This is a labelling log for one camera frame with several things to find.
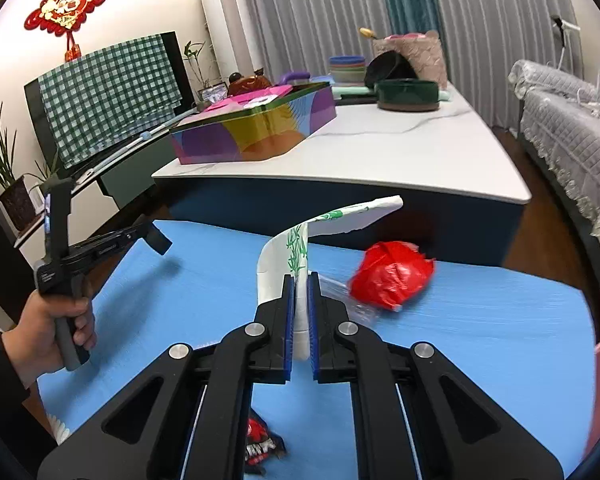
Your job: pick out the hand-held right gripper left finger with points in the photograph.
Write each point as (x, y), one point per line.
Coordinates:
(289, 320)

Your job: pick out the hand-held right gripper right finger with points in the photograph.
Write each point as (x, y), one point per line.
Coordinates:
(314, 320)

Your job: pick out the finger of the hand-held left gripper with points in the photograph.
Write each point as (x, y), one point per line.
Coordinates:
(157, 242)

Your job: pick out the white paper cup wrapper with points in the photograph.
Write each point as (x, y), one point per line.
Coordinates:
(275, 270)

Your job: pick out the person's left forearm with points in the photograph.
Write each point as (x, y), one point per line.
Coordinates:
(0, 410)

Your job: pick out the person's left hand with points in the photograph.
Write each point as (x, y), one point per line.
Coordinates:
(35, 325)

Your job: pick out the clear plastic wrap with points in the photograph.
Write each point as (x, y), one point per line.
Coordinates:
(340, 295)

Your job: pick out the television cabinet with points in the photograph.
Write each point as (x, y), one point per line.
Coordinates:
(127, 180)

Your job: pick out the potted leafy plant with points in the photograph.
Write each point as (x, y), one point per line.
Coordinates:
(17, 200)

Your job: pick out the red plastic bag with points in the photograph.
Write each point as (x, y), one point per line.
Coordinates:
(395, 275)

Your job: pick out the black red snack wrapper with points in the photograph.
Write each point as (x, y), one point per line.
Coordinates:
(260, 442)

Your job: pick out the blue foam mat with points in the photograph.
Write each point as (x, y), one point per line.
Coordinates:
(455, 350)

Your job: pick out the colourful rectangular box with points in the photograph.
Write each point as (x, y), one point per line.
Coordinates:
(250, 130)

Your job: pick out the black television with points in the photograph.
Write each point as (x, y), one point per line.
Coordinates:
(35, 115)

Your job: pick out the green checked cloth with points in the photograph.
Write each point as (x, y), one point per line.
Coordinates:
(110, 95)

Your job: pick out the pink paper sheet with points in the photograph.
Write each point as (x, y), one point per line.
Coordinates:
(250, 100)

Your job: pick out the brown teapot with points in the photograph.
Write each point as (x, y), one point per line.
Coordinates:
(250, 84)

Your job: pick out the bamboo plant in vase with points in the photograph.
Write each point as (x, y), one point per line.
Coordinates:
(197, 60)

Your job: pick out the white top coffee table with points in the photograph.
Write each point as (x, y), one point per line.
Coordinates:
(380, 145)

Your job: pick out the purple plastic item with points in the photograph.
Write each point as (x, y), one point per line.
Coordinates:
(295, 77)

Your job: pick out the light green tray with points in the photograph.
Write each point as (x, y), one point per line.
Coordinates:
(352, 91)

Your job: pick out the white standing air conditioner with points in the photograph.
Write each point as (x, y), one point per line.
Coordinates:
(227, 20)

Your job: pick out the dark green pot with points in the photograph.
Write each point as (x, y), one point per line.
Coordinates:
(407, 95)

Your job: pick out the stack of coloured bowls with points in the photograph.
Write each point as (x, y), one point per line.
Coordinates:
(347, 70)

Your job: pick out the black bowl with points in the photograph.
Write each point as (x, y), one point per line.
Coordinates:
(387, 67)

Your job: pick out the pink woven basket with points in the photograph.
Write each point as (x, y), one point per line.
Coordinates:
(425, 55)

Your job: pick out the yellow item in basket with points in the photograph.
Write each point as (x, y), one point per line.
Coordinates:
(367, 33)

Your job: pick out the grey quilted sofa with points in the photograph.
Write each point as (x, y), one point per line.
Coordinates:
(570, 125)

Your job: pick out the grey curtain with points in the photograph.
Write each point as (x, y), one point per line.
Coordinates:
(480, 25)

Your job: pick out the white desk lamp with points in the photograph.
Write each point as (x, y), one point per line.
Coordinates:
(565, 35)

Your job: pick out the small photo frame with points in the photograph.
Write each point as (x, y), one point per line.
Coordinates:
(212, 94)

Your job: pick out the red knot wall ornament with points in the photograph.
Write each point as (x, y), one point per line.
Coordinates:
(65, 7)

